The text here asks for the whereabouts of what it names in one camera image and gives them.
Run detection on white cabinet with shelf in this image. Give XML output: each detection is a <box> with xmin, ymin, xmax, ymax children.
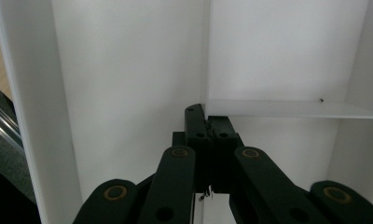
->
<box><xmin>0</xmin><ymin>0</ymin><xmax>373</xmax><ymax>224</ymax></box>

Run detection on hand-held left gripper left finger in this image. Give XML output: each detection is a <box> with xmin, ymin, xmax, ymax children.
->
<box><xmin>172</xmin><ymin>104</ymin><xmax>213</xmax><ymax>193</ymax></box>

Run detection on aluminium floor rail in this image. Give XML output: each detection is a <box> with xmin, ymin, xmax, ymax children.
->
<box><xmin>0</xmin><ymin>79</ymin><xmax>37</xmax><ymax>204</ymax></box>

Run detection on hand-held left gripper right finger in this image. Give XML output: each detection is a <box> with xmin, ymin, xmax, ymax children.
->
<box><xmin>208</xmin><ymin>115</ymin><xmax>245</xmax><ymax>193</ymax></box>

